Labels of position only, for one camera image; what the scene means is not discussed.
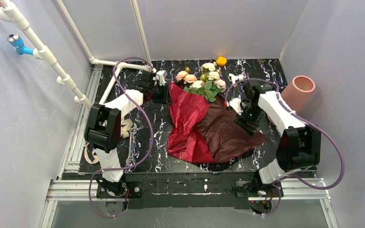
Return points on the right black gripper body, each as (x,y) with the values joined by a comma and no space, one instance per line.
(248,122)

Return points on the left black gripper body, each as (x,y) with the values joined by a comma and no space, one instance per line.
(162,93)

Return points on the red flower bouquet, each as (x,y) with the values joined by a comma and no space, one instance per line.
(206,83)

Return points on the red wrapping paper sheet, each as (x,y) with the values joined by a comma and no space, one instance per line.
(205,132)

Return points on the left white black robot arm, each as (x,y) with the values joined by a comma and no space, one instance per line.
(106,125)

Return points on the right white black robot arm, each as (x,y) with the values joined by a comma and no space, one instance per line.
(299,146)

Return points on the pink cylindrical vase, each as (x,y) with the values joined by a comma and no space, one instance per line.
(297,93)

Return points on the white pipe tee fitting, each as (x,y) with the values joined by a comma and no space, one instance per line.
(235,78)

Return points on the small orange yellow cap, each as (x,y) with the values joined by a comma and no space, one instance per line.
(221,61)

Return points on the blue pipe fitting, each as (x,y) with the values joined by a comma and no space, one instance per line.
(17,42)

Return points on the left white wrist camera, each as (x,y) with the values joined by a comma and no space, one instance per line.
(159,78)

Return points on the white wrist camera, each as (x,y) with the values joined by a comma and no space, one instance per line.
(159,78)
(234,104)

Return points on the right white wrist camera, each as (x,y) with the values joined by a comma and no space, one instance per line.
(234,104)

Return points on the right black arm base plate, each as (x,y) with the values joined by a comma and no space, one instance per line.
(254,188)

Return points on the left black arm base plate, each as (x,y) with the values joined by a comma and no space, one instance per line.
(117,190)

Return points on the aluminium rail frame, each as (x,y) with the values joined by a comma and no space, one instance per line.
(176,194)

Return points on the white pvc pipe frame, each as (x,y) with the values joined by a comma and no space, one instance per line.
(77,56)

